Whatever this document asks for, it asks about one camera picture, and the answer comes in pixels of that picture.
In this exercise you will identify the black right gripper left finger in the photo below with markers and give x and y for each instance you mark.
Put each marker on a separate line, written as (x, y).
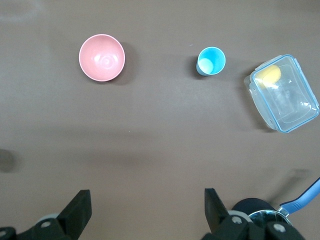
(72, 217)

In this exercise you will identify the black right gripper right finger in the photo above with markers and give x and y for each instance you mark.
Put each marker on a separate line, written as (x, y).
(220, 220)

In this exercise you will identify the clear plastic food container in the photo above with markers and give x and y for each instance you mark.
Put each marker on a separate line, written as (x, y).
(285, 100)

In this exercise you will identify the yellow sponge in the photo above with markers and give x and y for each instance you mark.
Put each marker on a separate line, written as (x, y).
(269, 75)

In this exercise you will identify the light blue plastic cup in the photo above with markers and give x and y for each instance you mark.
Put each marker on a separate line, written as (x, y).
(211, 61)

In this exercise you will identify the pink bowl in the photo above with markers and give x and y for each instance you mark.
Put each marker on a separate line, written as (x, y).
(102, 58)

